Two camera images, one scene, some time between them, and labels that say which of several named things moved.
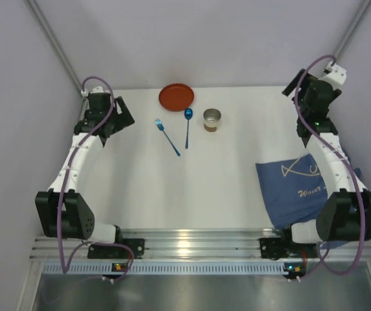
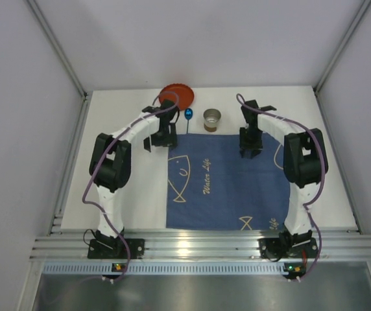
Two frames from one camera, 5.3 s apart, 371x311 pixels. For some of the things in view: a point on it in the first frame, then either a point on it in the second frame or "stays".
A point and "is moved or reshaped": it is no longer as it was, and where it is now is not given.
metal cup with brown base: (211, 116) stays
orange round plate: (176, 97) stays
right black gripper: (294, 83) → (250, 144)
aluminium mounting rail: (200, 244) stays
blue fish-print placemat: (295, 192) is moved or reshaped
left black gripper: (124, 111) → (163, 140)
